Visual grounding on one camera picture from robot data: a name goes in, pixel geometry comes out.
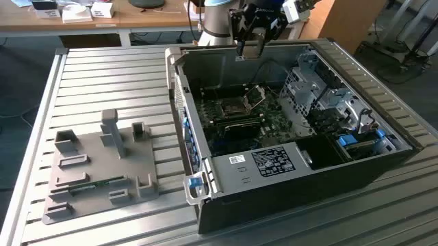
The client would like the green motherboard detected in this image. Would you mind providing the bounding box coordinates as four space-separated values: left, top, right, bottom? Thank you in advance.
193 83 296 157

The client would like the black RAM slot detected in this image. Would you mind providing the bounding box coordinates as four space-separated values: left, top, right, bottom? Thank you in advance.
212 114 267 127

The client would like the wooden cabinet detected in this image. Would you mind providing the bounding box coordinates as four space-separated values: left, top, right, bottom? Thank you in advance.
285 0 389 56

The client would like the silver metal drive cage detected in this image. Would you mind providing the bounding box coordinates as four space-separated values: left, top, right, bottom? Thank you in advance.
277 50 359 138

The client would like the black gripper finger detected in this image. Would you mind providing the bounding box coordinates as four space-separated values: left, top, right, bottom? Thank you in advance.
236 17 257 56
256 25 275 56

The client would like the long wooden desk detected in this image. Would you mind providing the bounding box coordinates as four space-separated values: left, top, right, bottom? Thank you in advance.
0 0 311 48

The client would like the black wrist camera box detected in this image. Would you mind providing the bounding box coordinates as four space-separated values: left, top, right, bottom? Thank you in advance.
228 9 248 41

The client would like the white barcode sticker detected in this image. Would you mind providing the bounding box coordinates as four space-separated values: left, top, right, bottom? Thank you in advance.
228 154 248 165

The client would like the black round object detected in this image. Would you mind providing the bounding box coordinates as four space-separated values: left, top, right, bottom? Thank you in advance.
128 0 166 8

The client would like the grey power supply unit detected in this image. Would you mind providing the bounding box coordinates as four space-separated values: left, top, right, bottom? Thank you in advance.
204 142 304 197

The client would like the white box black print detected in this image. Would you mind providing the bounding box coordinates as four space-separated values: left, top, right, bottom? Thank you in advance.
36 9 61 19

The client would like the green RAM stick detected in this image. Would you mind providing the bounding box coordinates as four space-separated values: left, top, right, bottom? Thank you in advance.
68 179 112 193

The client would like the black printed PSU label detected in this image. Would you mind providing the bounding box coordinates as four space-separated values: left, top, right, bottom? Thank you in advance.
251 146 295 178

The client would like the blue case latch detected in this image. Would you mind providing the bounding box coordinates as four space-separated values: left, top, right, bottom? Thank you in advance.
187 176 203 191

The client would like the black equipment stand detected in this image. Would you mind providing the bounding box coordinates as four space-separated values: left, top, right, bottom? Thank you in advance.
397 25 434 75

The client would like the small cardboard box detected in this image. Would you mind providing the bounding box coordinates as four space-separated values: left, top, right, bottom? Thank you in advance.
183 1 207 22

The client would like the CPU socket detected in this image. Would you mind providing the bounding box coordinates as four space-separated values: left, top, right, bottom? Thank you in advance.
221 100 248 115

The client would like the black wire bundle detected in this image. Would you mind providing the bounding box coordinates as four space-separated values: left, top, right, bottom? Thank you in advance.
355 109 380 134

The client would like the grey plastic parts rack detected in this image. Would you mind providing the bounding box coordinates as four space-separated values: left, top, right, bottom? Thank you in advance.
40 108 161 226

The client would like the black cable orange plug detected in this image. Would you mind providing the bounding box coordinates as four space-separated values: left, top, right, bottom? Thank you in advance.
185 0 203 47

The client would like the open black PC case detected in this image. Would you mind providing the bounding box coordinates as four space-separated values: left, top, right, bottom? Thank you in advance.
162 37 430 235

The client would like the white round-topped box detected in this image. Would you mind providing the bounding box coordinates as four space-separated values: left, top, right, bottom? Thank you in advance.
61 4 93 24

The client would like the blue disk carrier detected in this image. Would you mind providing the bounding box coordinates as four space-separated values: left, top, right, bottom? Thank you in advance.
336 135 359 149

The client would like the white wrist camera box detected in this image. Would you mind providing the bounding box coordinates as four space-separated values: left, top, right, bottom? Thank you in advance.
281 0 311 25

